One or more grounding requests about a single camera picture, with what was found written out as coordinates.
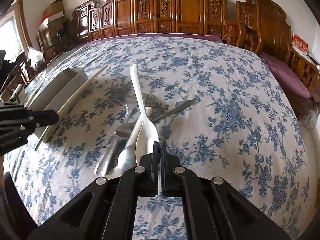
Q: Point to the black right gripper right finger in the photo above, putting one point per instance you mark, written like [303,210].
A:
[212,208]

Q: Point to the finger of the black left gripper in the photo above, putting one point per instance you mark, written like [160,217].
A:
[20,121]

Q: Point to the red paper box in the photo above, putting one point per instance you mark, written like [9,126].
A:
[299,44]

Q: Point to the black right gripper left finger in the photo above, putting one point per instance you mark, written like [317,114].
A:
[106,208]

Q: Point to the white handled metal spoon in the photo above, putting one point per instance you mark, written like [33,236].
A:
[127,157]

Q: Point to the blue floral tablecloth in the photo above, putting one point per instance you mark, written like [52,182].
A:
[242,126]

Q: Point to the stacked cardboard boxes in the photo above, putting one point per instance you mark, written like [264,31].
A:
[52,29]

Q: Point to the wooden armchair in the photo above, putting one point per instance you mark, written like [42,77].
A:
[236,33]

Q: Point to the silver metal spoon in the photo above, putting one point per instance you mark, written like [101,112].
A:
[104,162]

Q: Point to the grey rectangular utensil tray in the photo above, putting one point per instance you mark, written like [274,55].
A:
[54,96]

